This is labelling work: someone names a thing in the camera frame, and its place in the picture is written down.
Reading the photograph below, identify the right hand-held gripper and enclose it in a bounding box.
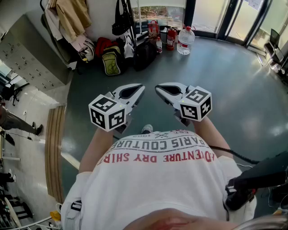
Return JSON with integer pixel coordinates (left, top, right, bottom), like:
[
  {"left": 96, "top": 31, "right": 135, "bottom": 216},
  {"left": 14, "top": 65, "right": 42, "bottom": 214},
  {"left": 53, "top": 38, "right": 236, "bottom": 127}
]
[{"left": 154, "top": 82, "right": 213, "bottom": 126}]

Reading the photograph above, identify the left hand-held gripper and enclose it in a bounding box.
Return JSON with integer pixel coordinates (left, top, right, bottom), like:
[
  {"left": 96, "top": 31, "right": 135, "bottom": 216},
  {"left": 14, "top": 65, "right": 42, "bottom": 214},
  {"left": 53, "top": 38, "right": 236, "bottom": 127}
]
[{"left": 88, "top": 83, "right": 146, "bottom": 135}]

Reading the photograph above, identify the black coat rack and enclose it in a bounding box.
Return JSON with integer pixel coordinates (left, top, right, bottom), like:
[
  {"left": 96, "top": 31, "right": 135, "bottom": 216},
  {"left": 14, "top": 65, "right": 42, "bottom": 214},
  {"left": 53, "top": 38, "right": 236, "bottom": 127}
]
[{"left": 122, "top": 0, "right": 138, "bottom": 54}]

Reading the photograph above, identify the person's left forearm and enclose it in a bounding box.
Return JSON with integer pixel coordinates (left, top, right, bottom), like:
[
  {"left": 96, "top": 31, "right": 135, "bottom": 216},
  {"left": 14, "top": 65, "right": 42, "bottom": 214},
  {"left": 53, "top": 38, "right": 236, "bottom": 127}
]
[{"left": 78, "top": 128, "right": 114, "bottom": 173}]

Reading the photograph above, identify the person's right forearm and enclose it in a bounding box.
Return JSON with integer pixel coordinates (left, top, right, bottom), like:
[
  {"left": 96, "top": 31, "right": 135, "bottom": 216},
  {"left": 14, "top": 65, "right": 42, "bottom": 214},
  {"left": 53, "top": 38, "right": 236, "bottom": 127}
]
[{"left": 192, "top": 116, "right": 231, "bottom": 158}]

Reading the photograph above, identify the black duffel bag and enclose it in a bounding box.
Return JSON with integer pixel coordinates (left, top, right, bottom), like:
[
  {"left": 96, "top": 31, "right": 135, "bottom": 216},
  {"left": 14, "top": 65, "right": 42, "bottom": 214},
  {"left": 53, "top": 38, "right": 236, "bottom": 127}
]
[{"left": 134, "top": 41, "right": 158, "bottom": 72}]

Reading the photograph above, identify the green and black rucksack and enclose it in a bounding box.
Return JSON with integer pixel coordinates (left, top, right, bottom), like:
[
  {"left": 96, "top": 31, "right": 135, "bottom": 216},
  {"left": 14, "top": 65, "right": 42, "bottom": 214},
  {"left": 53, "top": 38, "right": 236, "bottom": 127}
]
[{"left": 101, "top": 46, "right": 124, "bottom": 76}]

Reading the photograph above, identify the person's white shoe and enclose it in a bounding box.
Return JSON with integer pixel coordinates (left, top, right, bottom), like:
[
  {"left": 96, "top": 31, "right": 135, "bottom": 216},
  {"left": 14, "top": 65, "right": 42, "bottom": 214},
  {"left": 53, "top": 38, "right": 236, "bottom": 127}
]
[{"left": 141, "top": 124, "right": 154, "bottom": 135}]

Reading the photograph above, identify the white plastic bag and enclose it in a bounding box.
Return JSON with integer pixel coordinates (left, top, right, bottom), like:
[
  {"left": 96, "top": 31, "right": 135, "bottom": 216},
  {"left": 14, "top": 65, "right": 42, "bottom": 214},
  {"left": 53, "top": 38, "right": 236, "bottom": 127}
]
[{"left": 123, "top": 33, "right": 135, "bottom": 59}]

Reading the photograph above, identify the white bottle with red cap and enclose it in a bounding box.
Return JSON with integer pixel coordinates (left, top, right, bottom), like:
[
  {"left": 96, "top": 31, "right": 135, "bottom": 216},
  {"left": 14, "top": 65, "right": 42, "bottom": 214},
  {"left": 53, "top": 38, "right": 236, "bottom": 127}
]
[{"left": 155, "top": 36, "right": 163, "bottom": 54}]

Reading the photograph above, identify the red fire extinguisher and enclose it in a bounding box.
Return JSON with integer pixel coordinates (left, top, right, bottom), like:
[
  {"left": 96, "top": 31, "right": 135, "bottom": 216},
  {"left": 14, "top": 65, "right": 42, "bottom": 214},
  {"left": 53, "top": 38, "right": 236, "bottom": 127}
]
[{"left": 166, "top": 27, "right": 178, "bottom": 51}]

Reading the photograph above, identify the large clear water bottle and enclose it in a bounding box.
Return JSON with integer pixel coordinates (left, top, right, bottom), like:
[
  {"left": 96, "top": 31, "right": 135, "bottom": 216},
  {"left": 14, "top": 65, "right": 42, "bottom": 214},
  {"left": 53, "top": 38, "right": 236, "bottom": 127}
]
[{"left": 176, "top": 26, "right": 196, "bottom": 56}]

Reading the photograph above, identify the dark waste bin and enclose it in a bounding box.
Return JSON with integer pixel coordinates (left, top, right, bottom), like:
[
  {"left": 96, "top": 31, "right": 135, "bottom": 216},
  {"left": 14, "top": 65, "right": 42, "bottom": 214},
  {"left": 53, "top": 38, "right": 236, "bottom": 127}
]
[{"left": 159, "top": 26, "right": 171, "bottom": 44}]

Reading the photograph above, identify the white and black bag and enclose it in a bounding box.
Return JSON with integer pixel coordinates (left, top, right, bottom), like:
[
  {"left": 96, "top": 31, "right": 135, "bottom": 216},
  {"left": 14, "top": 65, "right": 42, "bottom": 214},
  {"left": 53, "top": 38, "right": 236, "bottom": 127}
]
[{"left": 77, "top": 39, "right": 97, "bottom": 63}]

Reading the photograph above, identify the red gift bag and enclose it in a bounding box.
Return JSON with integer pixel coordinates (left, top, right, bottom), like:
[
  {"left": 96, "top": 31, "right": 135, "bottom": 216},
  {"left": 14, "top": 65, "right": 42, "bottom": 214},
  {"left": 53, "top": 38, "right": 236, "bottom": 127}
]
[{"left": 147, "top": 20, "right": 160, "bottom": 40}]

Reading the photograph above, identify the pink garment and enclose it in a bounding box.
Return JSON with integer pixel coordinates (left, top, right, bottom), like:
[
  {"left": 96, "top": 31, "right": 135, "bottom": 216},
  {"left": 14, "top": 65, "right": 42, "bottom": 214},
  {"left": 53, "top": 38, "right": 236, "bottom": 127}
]
[{"left": 67, "top": 35, "right": 90, "bottom": 53}]

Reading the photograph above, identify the black framed glass door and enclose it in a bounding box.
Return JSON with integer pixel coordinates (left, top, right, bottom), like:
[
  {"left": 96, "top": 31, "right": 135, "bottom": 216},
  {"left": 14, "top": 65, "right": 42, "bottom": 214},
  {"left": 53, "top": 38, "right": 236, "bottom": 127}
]
[{"left": 184, "top": 0, "right": 288, "bottom": 49}]

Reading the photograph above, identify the person's white printed t-shirt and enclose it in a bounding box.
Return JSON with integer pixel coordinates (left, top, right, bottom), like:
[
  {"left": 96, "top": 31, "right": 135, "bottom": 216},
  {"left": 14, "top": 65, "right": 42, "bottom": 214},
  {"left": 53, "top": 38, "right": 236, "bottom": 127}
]
[{"left": 60, "top": 129, "right": 257, "bottom": 230}]

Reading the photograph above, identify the beige jacket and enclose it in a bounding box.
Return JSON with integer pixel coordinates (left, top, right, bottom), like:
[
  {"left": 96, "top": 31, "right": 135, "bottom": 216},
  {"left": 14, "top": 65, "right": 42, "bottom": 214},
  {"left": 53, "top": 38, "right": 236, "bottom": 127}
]
[{"left": 55, "top": 0, "right": 92, "bottom": 44}]

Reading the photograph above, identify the wooden slatted board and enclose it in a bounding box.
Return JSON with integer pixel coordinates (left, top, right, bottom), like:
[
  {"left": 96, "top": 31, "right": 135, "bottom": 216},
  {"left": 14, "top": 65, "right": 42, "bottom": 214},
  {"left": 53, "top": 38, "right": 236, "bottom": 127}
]
[{"left": 45, "top": 105, "right": 66, "bottom": 204}]

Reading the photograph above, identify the white hanging garment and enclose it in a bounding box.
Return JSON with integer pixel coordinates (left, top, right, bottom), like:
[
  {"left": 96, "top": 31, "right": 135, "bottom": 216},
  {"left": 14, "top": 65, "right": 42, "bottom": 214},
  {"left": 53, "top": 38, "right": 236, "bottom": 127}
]
[{"left": 43, "top": 0, "right": 75, "bottom": 45}]

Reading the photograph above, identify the grey locker cabinet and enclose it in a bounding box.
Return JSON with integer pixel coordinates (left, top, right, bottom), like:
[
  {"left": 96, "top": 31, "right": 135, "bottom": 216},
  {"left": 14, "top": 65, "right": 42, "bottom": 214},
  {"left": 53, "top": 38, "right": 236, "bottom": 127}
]
[{"left": 0, "top": 14, "right": 75, "bottom": 91}]

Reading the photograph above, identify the black box device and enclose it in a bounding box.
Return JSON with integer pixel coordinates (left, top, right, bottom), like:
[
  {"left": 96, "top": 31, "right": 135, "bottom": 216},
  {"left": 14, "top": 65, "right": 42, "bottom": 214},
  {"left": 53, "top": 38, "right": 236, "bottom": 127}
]
[{"left": 233, "top": 150, "right": 288, "bottom": 190}]

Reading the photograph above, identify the black office chair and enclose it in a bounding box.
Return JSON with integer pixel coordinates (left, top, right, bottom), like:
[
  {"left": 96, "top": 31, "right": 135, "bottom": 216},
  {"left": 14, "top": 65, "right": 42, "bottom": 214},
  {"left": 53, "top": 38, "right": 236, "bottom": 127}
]
[{"left": 1, "top": 82, "right": 30, "bottom": 106}]

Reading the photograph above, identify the black waist pouch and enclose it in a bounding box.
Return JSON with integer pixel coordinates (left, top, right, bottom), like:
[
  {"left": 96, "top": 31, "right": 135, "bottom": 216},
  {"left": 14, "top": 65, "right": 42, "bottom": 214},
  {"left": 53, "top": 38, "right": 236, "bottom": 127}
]
[{"left": 225, "top": 186, "right": 257, "bottom": 211}]

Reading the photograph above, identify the person's chin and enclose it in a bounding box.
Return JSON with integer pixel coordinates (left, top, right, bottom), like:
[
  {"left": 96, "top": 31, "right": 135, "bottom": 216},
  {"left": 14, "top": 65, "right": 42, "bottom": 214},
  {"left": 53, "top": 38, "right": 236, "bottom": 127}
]
[{"left": 122, "top": 208, "right": 239, "bottom": 230}]

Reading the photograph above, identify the yellow container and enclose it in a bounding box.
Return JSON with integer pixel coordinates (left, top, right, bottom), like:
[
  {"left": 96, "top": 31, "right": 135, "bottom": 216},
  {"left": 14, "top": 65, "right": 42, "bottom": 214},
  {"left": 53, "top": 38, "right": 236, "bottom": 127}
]
[{"left": 49, "top": 210, "right": 62, "bottom": 222}]

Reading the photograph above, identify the black stool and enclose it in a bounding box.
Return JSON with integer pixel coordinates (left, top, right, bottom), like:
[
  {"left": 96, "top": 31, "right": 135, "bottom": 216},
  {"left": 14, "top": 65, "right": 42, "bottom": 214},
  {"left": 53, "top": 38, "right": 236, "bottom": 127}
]
[{"left": 0, "top": 190, "right": 34, "bottom": 225}]

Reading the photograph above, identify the white-handled broom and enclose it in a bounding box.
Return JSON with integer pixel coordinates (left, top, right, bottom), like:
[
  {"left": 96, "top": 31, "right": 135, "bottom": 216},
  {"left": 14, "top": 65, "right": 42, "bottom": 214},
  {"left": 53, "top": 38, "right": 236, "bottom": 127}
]
[{"left": 135, "top": 0, "right": 149, "bottom": 41}]

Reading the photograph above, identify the black cable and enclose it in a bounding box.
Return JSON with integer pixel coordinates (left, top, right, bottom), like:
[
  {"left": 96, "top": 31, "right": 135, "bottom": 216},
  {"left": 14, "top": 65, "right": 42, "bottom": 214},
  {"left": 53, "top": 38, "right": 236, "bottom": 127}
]
[{"left": 209, "top": 145, "right": 261, "bottom": 164}]

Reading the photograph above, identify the black chair with metal frame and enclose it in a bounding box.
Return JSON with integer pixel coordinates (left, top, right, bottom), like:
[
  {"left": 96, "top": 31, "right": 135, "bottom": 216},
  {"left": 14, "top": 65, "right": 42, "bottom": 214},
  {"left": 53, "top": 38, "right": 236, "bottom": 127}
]
[{"left": 263, "top": 28, "right": 288, "bottom": 75}]

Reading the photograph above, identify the grey strap with black buckle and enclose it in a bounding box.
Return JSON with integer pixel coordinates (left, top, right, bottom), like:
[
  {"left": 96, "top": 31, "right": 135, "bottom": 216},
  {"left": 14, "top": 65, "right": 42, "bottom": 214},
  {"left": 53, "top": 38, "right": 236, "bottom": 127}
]
[{"left": 65, "top": 199, "right": 83, "bottom": 230}]

